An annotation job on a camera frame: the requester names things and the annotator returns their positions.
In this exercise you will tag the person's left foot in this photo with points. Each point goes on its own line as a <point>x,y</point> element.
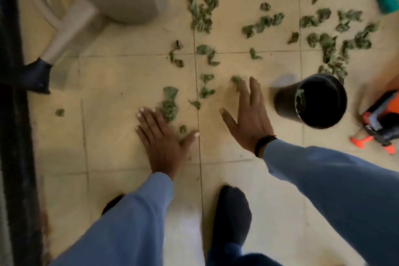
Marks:
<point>112,203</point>

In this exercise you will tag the black plastic pot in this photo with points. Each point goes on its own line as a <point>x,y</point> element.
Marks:
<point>321,103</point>

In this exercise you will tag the person's foot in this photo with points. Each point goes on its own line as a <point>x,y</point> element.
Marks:
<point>230,216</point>
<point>112,203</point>

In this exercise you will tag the person's left hand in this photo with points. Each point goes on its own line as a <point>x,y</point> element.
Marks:
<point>163,147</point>

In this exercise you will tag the person's left forearm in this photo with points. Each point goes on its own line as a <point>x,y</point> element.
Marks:
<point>124,228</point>

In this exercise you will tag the person's right middle finger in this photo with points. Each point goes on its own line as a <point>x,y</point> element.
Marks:
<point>255,94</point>

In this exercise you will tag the person's right foot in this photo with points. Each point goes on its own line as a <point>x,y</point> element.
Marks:
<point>230,216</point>

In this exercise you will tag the person's right hand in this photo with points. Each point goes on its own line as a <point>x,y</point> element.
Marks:
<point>251,125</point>

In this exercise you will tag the person's right forearm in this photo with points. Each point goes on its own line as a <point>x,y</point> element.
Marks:
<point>336,194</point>

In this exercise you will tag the person's left thumb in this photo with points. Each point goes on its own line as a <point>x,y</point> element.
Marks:
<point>190,139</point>

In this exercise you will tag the black wristband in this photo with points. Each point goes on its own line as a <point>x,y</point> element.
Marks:
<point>263,144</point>

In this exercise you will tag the scattered green leaves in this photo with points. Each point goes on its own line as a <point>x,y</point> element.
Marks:
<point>202,4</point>

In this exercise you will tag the dark door frame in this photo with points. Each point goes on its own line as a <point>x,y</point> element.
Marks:
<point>15,119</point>

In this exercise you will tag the orange black tool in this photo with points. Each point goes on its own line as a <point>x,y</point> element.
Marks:
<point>382,122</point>

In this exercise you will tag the person's right thumb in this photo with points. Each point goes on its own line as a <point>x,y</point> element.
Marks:
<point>228,121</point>

